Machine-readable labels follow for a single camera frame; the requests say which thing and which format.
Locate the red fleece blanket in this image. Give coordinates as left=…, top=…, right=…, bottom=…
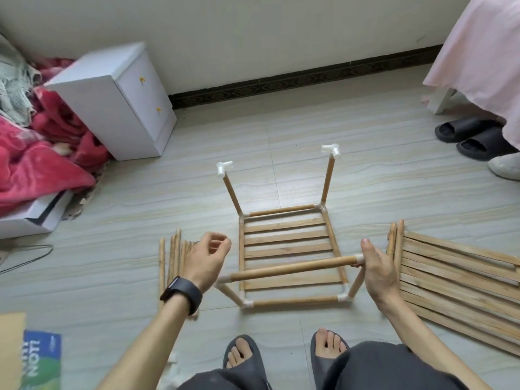
left=0, top=59, right=111, bottom=216

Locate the black smartwatch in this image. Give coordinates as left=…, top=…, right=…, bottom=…
left=159, top=276, right=203, bottom=316

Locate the person's right hand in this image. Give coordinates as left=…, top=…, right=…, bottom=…
left=361, top=238, right=401, bottom=312

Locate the person's black sandal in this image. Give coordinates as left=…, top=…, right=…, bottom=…
left=222, top=334, right=273, bottom=390
left=309, top=329, right=352, bottom=390

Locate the wire clothes hanger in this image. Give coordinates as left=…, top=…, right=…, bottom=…
left=0, top=243, right=55, bottom=275

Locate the white shoe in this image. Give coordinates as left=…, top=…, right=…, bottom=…
left=487, top=152, right=520, bottom=182

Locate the pale green cloth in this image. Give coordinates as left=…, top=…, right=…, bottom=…
left=0, top=35, right=42, bottom=128

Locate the black slipper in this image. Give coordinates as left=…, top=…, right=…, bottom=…
left=434, top=118, right=501, bottom=144
left=457, top=126, right=519, bottom=161

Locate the white box cabinet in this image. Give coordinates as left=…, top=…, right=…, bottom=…
left=42, top=41, right=177, bottom=161

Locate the flat white box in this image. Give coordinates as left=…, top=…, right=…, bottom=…
left=0, top=189, right=74, bottom=241

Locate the green cardboard box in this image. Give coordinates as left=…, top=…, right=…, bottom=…
left=0, top=313, right=63, bottom=390

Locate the person's left forearm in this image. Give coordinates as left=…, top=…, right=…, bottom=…
left=97, top=292, right=192, bottom=390

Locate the person's left hand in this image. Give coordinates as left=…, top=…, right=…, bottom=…
left=180, top=232, right=233, bottom=293

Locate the white bed leg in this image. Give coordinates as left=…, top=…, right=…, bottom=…
left=426, top=85, right=458, bottom=116

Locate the slatted wooden shelf panel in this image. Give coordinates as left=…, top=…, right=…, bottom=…
left=238, top=205, right=349, bottom=309
left=386, top=220, right=520, bottom=358

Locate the pink ruffled bed skirt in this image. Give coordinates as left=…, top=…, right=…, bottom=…
left=422, top=0, right=520, bottom=151

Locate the pile of wooden dowels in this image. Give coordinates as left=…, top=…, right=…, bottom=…
left=158, top=230, right=200, bottom=320

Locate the person's right forearm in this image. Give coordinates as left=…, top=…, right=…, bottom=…
left=378, top=292, right=468, bottom=390

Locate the single wooden stick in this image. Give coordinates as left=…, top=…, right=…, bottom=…
left=320, top=155, right=336, bottom=208
left=348, top=266, right=366, bottom=300
left=218, top=253, right=364, bottom=283
left=216, top=282, right=245, bottom=307
left=223, top=174, right=245, bottom=218
left=252, top=295, right=341, bottom=309
left=244, top=204, right=318, bottom=218

